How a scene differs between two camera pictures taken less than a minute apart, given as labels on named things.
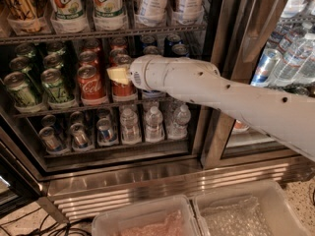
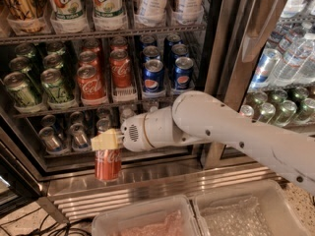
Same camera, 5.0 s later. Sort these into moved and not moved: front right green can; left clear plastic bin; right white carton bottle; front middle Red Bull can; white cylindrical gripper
Moved: white cylindrical gripper
Not moved: left clear plastic bin; front right green can; front middle Red Bull can; right white carton bottle
